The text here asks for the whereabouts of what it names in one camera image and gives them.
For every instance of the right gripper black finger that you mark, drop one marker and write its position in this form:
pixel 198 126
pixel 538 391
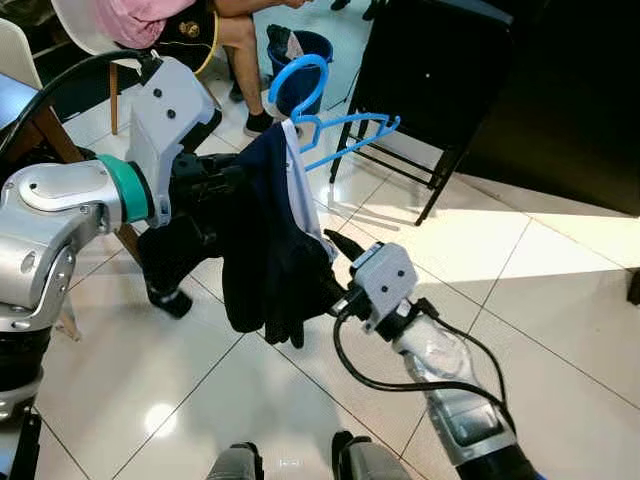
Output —
pixel 346 248

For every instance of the dark navy printed T-shirt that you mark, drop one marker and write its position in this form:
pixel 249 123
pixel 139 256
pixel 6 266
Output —
pixel 270 250

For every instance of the blue plastic hanger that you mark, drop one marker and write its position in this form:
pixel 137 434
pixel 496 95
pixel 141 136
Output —
pixel 298 61

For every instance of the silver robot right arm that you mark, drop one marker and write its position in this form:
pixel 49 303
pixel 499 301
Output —
pixel 450 390

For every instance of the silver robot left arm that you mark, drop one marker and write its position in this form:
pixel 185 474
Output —
pixel 50 210

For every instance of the robot right leg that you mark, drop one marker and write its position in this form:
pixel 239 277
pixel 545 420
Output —
pixel 370 458

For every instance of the robot leg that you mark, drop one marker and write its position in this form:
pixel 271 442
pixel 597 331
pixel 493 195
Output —
pixel 370 458
pixel 235 465

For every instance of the blue plastic bucket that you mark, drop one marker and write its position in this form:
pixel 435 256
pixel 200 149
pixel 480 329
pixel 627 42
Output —
pixel 310 60

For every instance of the black metal chair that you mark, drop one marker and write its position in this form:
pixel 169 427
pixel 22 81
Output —
pixel 430 70

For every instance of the robot left leg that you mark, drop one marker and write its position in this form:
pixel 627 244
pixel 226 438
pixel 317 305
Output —
pixel 235 465

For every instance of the black cabinet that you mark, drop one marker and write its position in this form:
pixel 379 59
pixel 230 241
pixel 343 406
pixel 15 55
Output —
pixel 570 100

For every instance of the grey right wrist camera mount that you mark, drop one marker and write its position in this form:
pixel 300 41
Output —
pixel 385 275

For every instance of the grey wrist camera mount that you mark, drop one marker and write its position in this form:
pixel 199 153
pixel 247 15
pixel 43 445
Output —
pixel 385 275
pixel 170 105

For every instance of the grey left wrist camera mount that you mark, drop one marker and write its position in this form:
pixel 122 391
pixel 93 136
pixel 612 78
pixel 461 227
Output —
pixel 170 105

